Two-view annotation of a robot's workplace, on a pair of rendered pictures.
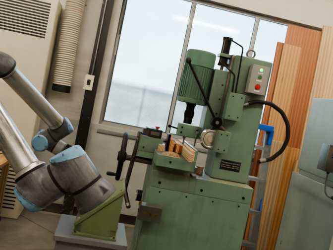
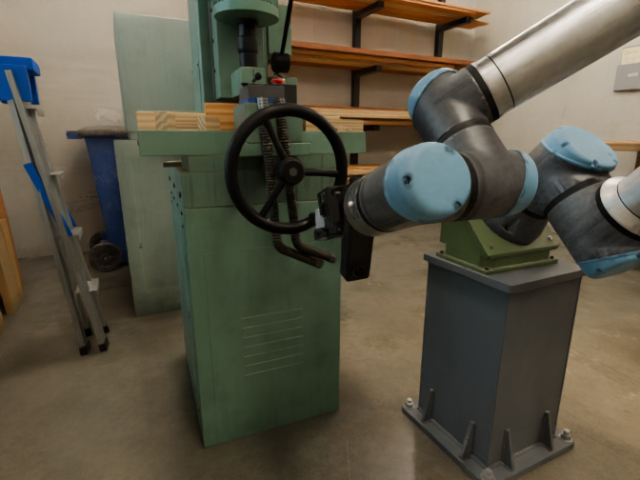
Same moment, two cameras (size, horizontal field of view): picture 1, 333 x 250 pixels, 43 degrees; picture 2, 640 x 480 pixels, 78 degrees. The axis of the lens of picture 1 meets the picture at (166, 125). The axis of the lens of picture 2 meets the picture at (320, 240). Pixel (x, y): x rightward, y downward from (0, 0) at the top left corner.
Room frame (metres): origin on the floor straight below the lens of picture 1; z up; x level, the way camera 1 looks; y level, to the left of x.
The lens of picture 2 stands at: (2.67, 1.10, 0.88)
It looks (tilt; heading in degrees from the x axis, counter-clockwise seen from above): 14 degrees down; 253
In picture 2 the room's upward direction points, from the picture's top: straight up
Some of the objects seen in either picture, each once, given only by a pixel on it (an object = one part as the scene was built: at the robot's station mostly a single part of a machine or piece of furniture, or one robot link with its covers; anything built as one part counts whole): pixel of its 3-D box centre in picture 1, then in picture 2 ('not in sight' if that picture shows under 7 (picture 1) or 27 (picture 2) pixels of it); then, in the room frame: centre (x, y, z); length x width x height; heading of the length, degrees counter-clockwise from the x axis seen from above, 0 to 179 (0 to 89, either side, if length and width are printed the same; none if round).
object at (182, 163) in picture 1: (162, 153); (259, 142); (2.50, -0.01, 0.87); 0.61 x 0.30 x 0.06; 6
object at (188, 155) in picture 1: (183, 150); (274, 125); (2.44, -0.13, 0.92); 0.60 x 0.02 x 0.04; 6
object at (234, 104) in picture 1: (233, 106); (276, 32); (2.38, -0.35, 1.23); 0.09 x 0.08 x 0.15; 96
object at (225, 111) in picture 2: (170, 143); (249, 117); (2.52, -0.04, 0.94); 0.23 x 0.02 x 0.07; 6
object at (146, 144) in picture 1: (149, 143); (267, 124); (2.49, 0.07, 0.92); 0.15 x 0.13 x 0.09; 6
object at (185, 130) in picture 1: (188, 132); (249, 87); (2.51, -0.14, 1.03); 0.14 x 0.07 x 0.09; 96
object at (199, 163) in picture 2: (168, 163); (257, 160); (2.50, -0.06, 0.82); 0.40 x 0.21 x 0.04; 6
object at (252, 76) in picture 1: (257, 80); not in sight; (2.40, -0.45, 1.40); 0.10 x 0.06 x 0.16; 96
